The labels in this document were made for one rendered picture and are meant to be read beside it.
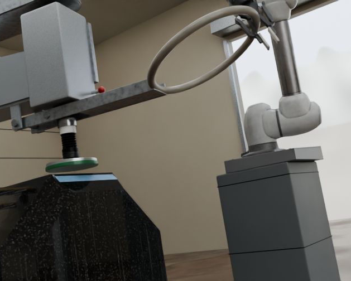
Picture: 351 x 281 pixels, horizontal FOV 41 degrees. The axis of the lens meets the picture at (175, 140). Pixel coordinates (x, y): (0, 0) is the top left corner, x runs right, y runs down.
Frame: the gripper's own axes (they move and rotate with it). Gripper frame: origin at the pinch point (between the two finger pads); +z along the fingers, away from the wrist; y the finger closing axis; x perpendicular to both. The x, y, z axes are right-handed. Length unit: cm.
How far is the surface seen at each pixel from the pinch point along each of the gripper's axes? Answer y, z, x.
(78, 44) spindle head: 64, -49, -14
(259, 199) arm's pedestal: 31, 43, -65
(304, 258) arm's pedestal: 28, 77, -60
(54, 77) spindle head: 79, -37, -5
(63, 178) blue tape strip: 95, 2, -8
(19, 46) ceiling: 211, -449, -552
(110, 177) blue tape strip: 83, 4, -31
